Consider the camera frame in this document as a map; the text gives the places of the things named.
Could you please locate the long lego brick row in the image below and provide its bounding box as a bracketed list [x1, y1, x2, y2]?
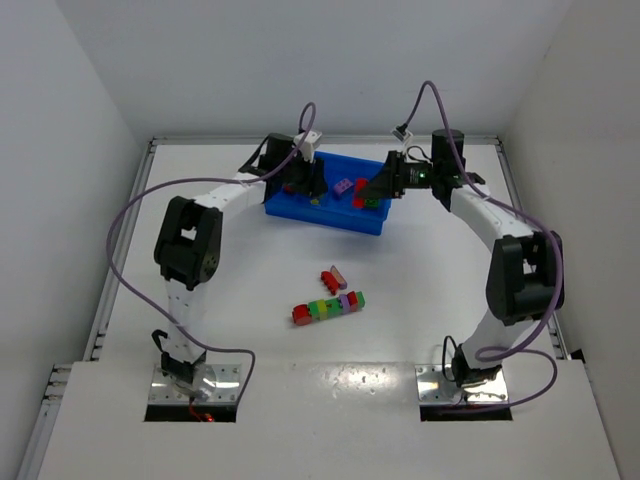
[291, 291, 366, 326]

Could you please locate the metal base plate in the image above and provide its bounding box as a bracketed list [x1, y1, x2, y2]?
[414, 364, 509, 407]
[147, 364, 241, 407]

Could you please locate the red lime lego stack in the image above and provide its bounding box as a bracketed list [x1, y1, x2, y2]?
[320, 265, 348, 295]

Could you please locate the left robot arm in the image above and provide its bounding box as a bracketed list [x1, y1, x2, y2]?
[153, 130, 326, 398]

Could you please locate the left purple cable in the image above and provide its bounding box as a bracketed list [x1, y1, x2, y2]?
[107, 102, 319, 401]

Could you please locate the aluminium rail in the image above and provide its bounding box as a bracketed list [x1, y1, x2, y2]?
[494, 139, 574, 361]
[83, 140, 156, 362]

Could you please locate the left aluminium rail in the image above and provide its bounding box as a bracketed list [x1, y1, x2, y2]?
[83, 140, 156, 362]

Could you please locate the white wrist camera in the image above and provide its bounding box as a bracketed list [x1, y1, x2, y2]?
[294, 130, 322, 162]
[391, 123, 413, 144]

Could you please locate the right aluminium rail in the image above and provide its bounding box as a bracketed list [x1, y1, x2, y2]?
[494, 139, 574, 361]

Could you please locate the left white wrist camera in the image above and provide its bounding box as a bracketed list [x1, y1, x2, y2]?
[294, 130, 322, 162]

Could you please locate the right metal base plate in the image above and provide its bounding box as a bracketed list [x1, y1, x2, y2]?
[414, 364, 509, 407]

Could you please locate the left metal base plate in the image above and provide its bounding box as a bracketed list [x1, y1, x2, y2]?
[147, 364, 241, 407]

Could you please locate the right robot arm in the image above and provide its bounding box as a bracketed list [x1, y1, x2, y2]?
[357, 129, 564, 387]

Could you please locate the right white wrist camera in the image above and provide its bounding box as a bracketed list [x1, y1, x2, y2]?
[391, 123, 413, 144]

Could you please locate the blue divided plastic bin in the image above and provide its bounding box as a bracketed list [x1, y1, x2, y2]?
[264, 152, 391, 236]

